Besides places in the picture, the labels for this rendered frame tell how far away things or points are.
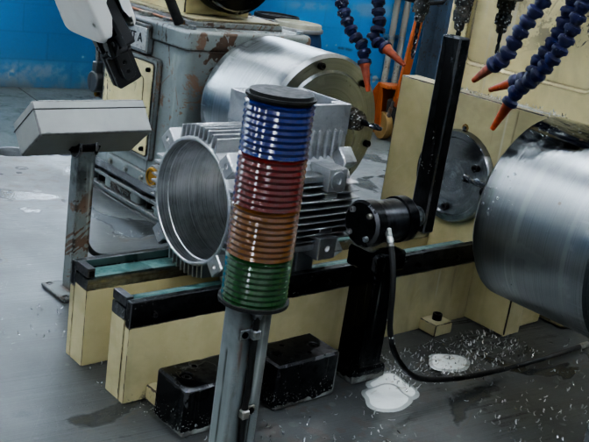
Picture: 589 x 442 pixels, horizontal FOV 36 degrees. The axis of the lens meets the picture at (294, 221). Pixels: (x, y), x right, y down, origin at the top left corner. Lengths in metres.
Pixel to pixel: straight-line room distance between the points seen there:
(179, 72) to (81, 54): 5.42
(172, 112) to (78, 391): 0.67
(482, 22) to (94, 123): 0.69
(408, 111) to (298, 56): 0.20
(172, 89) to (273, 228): 0.90
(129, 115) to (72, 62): 5.72
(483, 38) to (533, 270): 0.58
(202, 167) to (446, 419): 0.45
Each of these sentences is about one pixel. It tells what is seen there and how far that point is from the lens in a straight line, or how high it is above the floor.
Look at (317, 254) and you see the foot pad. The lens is 1.15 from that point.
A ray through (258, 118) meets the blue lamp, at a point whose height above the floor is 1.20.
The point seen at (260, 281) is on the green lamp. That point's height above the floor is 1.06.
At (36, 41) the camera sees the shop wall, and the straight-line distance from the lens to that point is 6.90.
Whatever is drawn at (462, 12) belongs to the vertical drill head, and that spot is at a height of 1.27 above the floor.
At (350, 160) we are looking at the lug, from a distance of 1.16.
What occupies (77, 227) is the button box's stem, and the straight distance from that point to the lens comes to 1.33.
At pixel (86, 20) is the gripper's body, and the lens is 1.03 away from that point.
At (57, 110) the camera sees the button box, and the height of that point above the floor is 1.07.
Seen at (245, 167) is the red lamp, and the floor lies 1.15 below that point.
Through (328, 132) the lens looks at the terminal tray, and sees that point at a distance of 1.16.
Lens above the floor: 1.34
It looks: 18 degrees down
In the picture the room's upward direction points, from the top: 8 degrees clockwise
